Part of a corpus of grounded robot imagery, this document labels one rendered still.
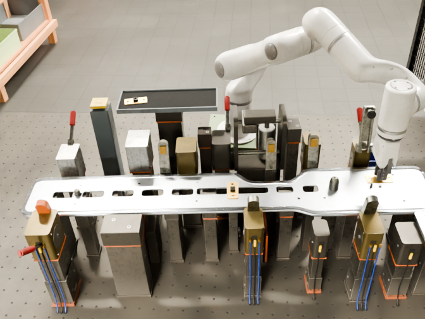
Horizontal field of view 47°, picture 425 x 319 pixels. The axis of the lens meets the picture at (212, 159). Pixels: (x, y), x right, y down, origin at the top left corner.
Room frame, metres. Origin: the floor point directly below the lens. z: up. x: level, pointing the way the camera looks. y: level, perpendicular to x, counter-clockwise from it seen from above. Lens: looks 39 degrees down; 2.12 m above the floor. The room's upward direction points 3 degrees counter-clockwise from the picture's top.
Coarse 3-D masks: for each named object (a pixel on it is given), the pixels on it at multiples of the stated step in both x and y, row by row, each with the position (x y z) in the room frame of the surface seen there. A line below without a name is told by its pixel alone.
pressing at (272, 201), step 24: (312, 168) 1.31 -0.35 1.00; (336, 168) 1.30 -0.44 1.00; (360, 168) 1.30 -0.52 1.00; (408, 168) 1.29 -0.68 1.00; (48, 192) 1.26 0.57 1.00; (168, 192) 1.23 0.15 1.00; (288, 192) 1.20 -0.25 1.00; (312, 192) 1.19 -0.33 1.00; (336, 192) 1.19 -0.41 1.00; (360, 192) 1.18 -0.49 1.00; (384, 192) 1.17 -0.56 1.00; (408, 192) 1.17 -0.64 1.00
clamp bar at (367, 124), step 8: (368, 112) 1.34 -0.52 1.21; (368, 120) 1.36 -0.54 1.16; (360, 128) 1.36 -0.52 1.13; (368, 128) 1.36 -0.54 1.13; (360, 136) 1.35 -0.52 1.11; (368, 136) 1.35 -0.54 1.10; (360, 144) 1.34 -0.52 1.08; (368, 144) 1.34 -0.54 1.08; (360, 152) 1.33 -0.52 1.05; (368, 152) 1.33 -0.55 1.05
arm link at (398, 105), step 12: (396, 84) 1.16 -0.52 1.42; (408, 84) 1.16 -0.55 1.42; (384, 96) 1.16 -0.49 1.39; (396, 96) 1.12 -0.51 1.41; (408, 96) 1.12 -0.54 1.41; (384, 108) 1.15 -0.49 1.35; (396, 108) 1.12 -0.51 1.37; (408, 108) 1.12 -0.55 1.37; (384, 120) 1.14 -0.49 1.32; (396, 120) 1.12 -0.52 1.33; (408, 120) 1.13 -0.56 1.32; (396, 132) 1.12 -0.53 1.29
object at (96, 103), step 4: (92, 100) 1.59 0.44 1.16; (96, 100) 1.59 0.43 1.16; (100, 100) 1.58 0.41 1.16; (104, 100) 1.58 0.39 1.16; (108, 100) 1.60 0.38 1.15; (92, 104) 1.56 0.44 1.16; (96, 104) 1.55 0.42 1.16; (100, 104) 1.55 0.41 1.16; (104, 104) 1.55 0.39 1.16; (92, 108) 1.55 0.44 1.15; (96, 108) 1.55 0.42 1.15
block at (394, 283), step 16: (400, 224) 1.05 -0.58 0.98; (416, 224) 1.05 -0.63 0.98; (400, 240) 0.99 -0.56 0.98; (416, 240) 0.98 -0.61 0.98; (400, 256) 0.97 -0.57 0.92; (416, 256) 0.97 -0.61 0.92; (384, 272) 1.04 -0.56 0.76; (400, 272) 0.98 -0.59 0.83; (384, 288) 1.00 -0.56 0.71; (400, 288) 0.97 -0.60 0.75
